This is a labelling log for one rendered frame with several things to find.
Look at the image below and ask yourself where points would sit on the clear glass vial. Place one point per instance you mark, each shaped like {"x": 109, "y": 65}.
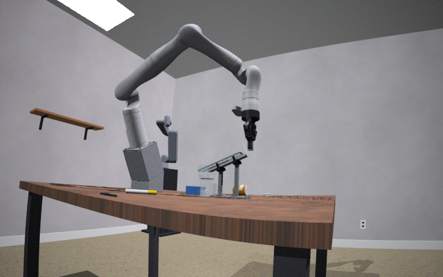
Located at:
{"x": 206, "y": 188}

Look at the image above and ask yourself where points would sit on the orange pill bottle with white label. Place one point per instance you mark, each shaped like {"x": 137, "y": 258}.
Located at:
{"x": 243, "y": 190}

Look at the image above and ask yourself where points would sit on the white marker with yellow cap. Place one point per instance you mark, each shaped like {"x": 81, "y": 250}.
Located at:
{"x": 135, "y": 191}

